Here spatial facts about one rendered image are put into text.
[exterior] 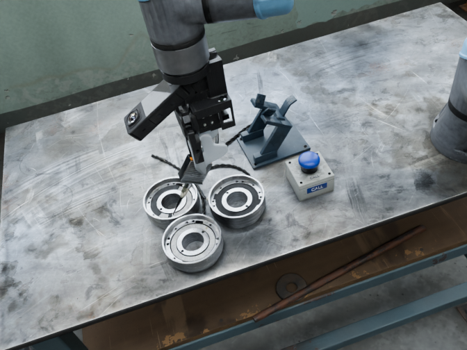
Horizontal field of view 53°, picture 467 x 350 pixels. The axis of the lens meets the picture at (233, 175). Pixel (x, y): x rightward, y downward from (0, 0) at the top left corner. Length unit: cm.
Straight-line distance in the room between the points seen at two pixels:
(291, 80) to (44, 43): 153
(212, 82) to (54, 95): 196
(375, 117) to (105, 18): 162
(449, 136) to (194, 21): 57
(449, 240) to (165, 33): 83
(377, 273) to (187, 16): 74
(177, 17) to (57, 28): 184
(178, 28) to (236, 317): 66
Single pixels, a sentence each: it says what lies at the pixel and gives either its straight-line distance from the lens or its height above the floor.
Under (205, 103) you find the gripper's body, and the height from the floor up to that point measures 107.
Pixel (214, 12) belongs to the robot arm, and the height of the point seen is 122.
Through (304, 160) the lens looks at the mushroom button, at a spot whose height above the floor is 87.
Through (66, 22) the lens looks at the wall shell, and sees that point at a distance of 241.
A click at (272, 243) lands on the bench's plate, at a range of 85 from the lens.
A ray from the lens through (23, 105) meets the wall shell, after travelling 265.
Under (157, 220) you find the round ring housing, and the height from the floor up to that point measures 84.
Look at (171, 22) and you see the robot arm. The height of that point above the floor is 121.
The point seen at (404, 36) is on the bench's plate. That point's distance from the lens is 134.
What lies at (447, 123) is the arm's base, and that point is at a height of 86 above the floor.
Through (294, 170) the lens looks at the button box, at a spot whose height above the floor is 85.
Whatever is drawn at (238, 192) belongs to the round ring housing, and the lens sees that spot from 89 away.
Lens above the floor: 150
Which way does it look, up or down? 47 degrees down
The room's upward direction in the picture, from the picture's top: 11 degrees counter-clockwise
